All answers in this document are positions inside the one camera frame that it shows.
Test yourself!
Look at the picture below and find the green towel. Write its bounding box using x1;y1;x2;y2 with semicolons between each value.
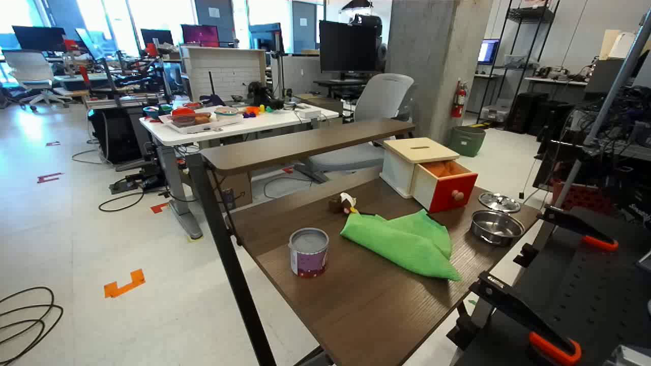
343;210;460;280

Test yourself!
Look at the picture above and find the small stuffed toy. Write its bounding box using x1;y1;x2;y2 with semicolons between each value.
329;191;359;216

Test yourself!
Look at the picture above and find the purple paint can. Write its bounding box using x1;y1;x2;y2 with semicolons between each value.
290;227;329;279

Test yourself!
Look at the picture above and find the wooden drawer box red drawer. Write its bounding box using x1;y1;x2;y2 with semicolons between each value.
380;138;479;214

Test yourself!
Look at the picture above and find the wooden shelf board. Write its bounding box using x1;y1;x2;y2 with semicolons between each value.
202;120;414;173

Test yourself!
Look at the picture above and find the grey office chair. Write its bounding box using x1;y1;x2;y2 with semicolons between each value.
295;74;416;182

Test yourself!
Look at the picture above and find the black monitor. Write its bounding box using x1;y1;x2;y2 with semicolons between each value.
319;20;380;71

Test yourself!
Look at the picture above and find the green bin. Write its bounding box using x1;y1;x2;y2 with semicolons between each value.
447;126;487;157

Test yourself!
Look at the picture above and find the red fire extinguisher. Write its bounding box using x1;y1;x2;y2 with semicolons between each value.
449;82;468;117

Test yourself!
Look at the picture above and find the metal lid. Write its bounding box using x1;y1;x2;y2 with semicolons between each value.
479;191;523;214

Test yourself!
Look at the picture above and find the white desk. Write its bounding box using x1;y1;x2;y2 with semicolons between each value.
140;104;336;240

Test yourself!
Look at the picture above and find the metal bowl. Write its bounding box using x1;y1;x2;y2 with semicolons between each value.
472;210;523;245

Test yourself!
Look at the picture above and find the orange floor tape marker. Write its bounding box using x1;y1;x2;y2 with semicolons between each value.
104;268;146;298

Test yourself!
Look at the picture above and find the black metal shelf rack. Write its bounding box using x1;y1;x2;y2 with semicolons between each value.
474;0;562;123

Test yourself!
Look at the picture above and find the white office chair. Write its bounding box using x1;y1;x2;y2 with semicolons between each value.
4;51;71;110

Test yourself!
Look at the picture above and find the black table leg post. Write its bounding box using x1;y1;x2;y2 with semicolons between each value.
187;154;276;366

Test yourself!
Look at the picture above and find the orange handled clamp near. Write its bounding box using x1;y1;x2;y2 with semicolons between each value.
470;273;585;366

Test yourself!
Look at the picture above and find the orange handled clamp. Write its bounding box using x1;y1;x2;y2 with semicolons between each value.
542;205;618;252
470;273;585;366

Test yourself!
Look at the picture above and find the orange handled clamp far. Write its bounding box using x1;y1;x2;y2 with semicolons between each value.
542;205;618;252

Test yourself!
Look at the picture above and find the black floor cable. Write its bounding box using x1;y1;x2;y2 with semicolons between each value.
0;285;66;366

